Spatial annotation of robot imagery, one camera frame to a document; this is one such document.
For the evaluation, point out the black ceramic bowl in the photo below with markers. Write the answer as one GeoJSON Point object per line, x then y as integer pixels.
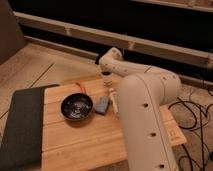
{"type": "Point", "coordinates": [77, 107]}

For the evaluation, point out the blue rectangular sponge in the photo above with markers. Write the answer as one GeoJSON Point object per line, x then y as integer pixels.
{"type": "Point", "coordinates": [102, 105]}

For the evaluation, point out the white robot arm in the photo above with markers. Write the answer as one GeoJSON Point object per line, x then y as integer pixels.
{"type": "Point", "coordinates": [143, 89]}

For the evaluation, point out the orange pen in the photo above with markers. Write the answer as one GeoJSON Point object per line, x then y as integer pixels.
{"type": "Point", "coordinates": [81, 87]}

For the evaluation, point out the white plastic bottle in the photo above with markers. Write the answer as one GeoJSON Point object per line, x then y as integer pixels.
{"type": "Point", "coordinates": [113, 95]}

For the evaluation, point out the dark grey mat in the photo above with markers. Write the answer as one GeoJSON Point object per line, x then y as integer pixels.
{"type": "Point", "coordinates": [22, 139]}

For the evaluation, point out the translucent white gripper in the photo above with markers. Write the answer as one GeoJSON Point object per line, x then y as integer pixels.
{"type": "Point", "coordinates": [104, 69]}

